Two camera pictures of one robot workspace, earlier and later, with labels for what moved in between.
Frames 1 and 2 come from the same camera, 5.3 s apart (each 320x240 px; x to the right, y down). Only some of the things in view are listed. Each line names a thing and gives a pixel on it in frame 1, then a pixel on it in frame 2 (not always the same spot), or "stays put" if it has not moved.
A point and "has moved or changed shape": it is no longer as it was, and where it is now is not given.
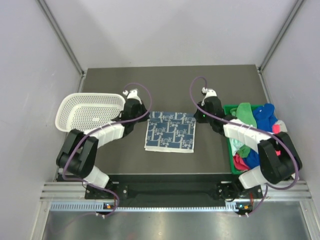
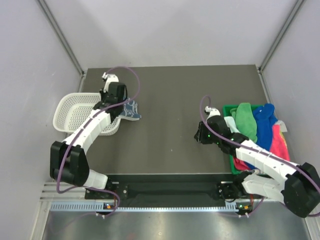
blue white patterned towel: x=170 y=132 has moved or changed shape
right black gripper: x=198 y=116 to x=200 y=136
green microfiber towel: x=244 y=115 stays put
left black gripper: x=142 y=107 to x=103 y=94
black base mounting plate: x=173 y=189 stays put
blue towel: x=265 y=118 stays put
